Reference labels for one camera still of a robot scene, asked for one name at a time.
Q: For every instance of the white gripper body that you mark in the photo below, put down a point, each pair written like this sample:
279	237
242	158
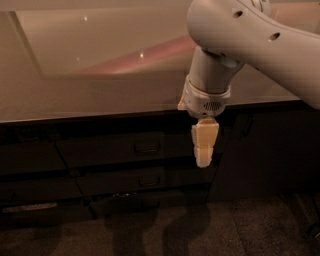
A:
204	102

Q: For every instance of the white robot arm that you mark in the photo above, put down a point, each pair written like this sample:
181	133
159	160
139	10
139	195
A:
229	34

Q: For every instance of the dark left top drawer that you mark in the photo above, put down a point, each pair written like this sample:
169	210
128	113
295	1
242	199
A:
29	158

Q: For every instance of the dark left middle drawer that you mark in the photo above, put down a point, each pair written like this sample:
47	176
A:
39	190

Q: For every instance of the dark left bottom drawer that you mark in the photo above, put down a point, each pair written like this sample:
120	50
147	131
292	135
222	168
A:
43	215

